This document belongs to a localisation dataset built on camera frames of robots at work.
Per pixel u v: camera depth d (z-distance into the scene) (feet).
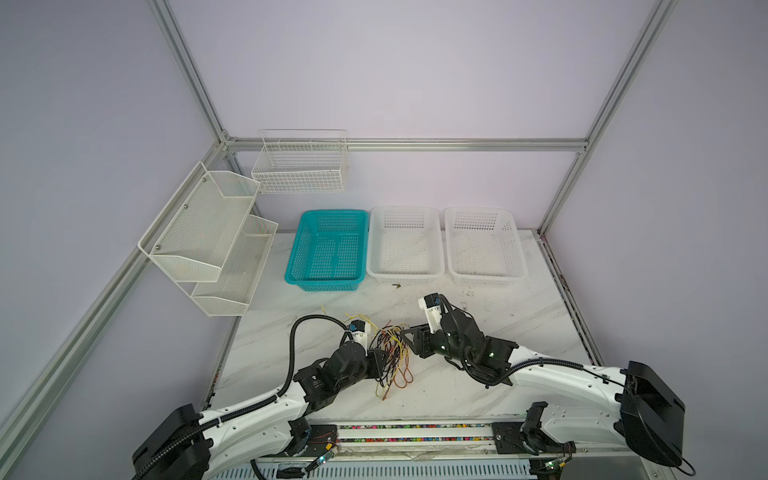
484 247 3.86
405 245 3.84
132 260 1.98
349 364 1.98
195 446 1.35
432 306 2.26
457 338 1.85
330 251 3.76
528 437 2.14
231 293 2.90
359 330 2.41
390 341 2.77
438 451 2.40
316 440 2.46
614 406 1.42
